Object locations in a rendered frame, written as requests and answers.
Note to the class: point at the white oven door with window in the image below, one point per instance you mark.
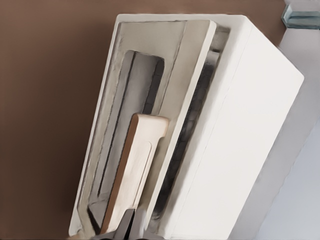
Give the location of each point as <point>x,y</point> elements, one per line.
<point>190,75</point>

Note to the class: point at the white oven body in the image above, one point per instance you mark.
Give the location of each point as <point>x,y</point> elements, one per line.
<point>252,130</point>

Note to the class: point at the silver frame post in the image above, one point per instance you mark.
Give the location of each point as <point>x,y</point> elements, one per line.
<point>301,17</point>

